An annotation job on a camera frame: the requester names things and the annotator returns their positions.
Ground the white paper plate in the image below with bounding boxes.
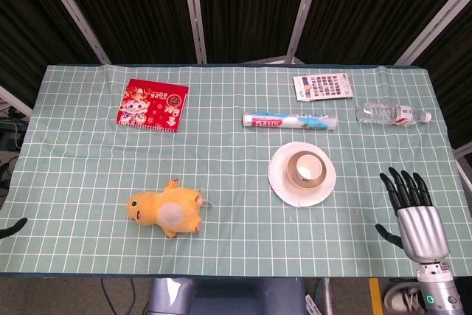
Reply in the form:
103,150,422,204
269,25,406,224
268,141,337,208

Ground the yellow plush toy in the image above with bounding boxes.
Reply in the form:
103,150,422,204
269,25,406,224
126,178,213,239

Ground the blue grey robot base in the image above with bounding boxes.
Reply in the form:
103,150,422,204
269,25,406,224
147,277,308,315

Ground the clear plastic water bottle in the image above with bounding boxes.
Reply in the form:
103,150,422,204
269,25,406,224
355,103,433,127

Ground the red spiral calendar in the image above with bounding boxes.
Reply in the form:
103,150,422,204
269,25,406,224
116,78,190,134

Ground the white partition post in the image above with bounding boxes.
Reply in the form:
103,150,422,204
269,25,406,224
179,0,208,65
393,0,472,66
35,0,112,65
285,0,326,65

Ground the green white grid tablecloth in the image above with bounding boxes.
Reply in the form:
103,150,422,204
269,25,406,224
0,63,472,278

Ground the white sneaker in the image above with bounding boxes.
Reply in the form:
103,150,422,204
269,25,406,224
383,280,425,312

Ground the plastic food wrap roll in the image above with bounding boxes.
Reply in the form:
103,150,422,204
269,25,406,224
242,110,339,132

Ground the white card box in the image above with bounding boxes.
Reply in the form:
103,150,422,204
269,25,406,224
292,72,354,102

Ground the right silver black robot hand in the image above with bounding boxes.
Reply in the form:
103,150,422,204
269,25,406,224
375,166,449,263

